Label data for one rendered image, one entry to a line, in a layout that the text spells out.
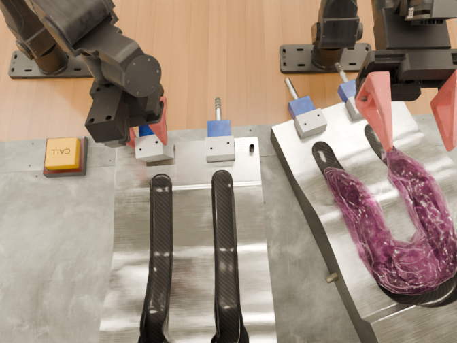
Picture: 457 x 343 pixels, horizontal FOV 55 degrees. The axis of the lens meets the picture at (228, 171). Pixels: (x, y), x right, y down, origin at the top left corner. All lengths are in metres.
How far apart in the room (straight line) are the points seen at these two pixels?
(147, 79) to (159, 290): 0.33
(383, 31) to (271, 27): 0.57
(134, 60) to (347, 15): 0.44
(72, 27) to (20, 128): 0.46
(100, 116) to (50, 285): 0.39
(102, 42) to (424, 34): 0.38
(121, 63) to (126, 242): 0.33
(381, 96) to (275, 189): 0.43
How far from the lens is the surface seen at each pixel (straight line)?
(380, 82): 0.48
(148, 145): 0.76
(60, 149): 0.93
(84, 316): 0.87
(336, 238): 0.76
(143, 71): 0.59
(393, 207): 0.79
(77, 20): 0.61
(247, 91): 0.96
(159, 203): 0.78
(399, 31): 0.51
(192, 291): 0.71
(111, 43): 0.60
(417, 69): 0.50
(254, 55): 1.01
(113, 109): 0.62
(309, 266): 0.83
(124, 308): 0.72
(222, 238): 0.76
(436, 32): 0.53
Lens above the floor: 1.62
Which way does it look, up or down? 69 degrees down
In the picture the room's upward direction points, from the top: 6 degrees counter-clockwise
